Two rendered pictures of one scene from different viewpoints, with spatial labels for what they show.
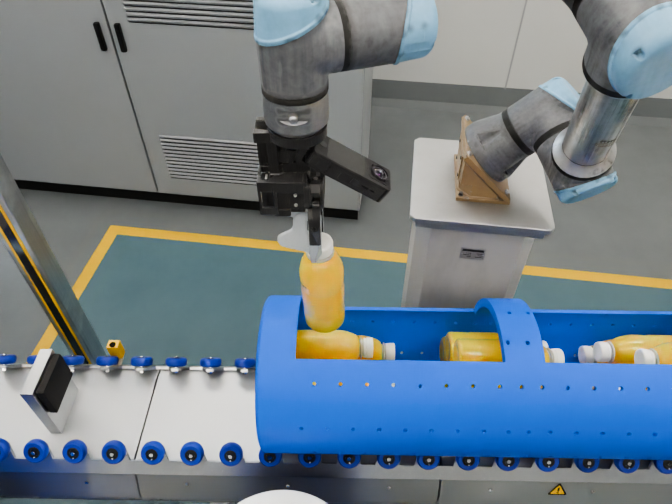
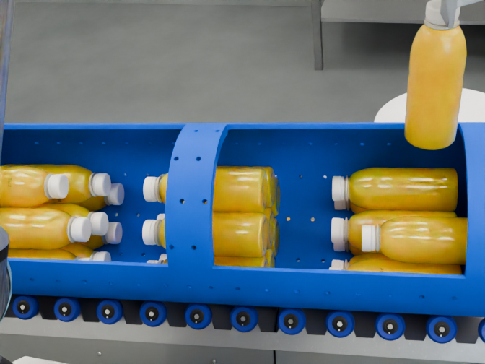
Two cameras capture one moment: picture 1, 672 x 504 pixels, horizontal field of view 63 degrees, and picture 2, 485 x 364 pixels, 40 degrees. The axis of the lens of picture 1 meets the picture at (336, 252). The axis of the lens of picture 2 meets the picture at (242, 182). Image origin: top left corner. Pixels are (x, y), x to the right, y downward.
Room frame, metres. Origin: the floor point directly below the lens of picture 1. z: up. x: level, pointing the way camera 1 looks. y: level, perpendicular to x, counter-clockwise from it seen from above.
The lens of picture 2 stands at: (1.34, -0.07, 1.79)
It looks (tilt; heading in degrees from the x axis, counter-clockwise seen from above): 38 degrees down; 193
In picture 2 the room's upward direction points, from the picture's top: 8 degrees counter-clockwise
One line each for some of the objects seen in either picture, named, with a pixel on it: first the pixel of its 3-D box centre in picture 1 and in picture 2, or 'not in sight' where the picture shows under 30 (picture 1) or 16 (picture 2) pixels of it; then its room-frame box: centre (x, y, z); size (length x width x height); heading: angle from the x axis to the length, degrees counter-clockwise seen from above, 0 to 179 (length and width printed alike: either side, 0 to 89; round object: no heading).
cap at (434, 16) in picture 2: (319, 245); (442, 11); (0.56, 0.02, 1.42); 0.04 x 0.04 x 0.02
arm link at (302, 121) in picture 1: (295, 108); not in sight; (0.56, 0.05, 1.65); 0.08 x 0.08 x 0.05
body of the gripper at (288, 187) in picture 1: (293, 164); not in sight; (0.56, 0.05, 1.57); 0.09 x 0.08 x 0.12; 89
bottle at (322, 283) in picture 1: (322, 285); (435, 81); (0.56, 0.02, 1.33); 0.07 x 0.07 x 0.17
